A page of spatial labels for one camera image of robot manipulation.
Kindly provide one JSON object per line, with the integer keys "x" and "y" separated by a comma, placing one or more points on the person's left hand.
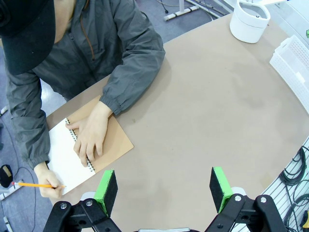
{"x": 91, "y": 133}

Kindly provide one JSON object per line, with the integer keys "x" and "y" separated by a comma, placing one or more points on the yellow pencil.
{"x": 29, "y": 184}

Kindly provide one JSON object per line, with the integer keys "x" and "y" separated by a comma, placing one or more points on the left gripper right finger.
{"x": 222, "y": 193}

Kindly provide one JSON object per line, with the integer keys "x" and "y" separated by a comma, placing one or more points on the black object on floor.
{"x": 6, "y": 174}

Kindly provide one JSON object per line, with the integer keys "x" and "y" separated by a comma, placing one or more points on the spiral notebook with brown cover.
{"x": 116, "y": 145}

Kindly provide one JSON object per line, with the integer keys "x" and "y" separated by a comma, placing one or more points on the person's right forearm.
{"x": 29, "y": 135}

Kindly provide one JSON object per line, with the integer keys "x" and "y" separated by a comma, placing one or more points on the white desk leg frame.
{"x": 7, "y": 193}

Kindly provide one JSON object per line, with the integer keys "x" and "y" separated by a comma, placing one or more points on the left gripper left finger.
{"x": 106, "y": 193}

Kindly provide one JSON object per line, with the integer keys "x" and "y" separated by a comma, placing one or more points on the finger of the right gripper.
{"x": 307, "y": 33}

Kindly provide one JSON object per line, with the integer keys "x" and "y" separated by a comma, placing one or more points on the white stand foot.
{"x": 181, "y": 13}

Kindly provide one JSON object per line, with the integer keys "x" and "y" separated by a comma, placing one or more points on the person's left forearm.
{"x": 130, "y": 82}

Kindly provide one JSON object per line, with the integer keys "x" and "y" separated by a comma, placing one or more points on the person's right hand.
{"x": 49, "y": 183}

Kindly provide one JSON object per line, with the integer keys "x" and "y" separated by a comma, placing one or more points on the grey jacket torso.
{"x": 101, "y": 48}

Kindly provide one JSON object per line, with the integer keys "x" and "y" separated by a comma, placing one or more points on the black baseball cap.
{"x": 26, "y": 36}

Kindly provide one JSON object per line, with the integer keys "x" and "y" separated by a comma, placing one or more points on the large white table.
{"x": 297, "y": 14}

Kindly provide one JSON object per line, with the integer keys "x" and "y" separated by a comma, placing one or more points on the white round lidded bin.
{"x": 246, "y": 26}

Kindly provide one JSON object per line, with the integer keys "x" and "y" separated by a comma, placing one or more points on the white perforated plastic basket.
{"x": 292, "y": 62}

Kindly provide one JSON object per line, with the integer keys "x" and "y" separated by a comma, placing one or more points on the aluminium slatted base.
{"x": 277, "y": 191}

